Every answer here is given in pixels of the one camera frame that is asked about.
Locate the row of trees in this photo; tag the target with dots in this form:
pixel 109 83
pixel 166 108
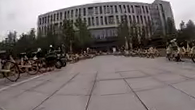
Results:
pixel 71 33

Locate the grey stone slab plaza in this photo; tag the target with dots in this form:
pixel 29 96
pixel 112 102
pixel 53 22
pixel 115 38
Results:
pixel 105 90

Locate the large curved grey building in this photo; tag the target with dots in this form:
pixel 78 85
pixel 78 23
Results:
pixel 99 17

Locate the black scooter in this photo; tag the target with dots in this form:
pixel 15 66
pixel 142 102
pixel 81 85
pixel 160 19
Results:
pixel 54 59

